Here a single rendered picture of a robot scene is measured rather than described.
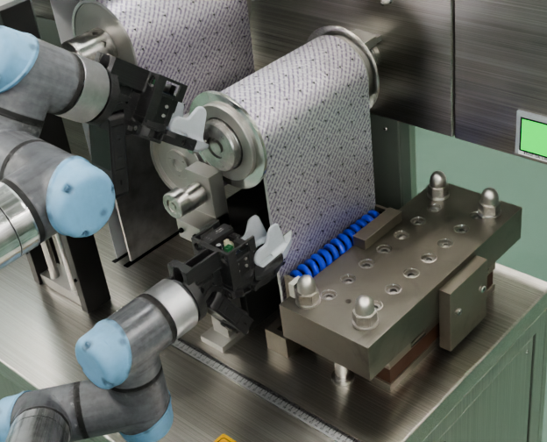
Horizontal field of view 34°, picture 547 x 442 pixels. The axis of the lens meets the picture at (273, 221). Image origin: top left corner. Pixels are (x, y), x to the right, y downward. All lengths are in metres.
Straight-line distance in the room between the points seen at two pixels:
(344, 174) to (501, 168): 2.21
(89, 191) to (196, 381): 0.55
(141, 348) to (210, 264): 0.15
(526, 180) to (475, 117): 2.11
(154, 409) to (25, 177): 0.41
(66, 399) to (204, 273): 0.24
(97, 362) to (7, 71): 0.36
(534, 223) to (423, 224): 1.85
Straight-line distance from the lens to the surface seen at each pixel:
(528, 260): 3.09
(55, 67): 1.03
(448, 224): 1.43
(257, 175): 1.24
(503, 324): 1.45
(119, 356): 1.12
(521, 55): 1.32
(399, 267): 1.34
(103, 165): 1.15
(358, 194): 1.43
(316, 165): 1.32
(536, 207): 3.35
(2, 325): 1.61
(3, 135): 1.01
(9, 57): 1.00
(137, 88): 1.13
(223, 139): 1.23
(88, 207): 0.91
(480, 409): 1.47
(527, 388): 1.61
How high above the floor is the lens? 1.84
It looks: 34 degrees down
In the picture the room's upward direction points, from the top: 8 degrees counter-clockwise
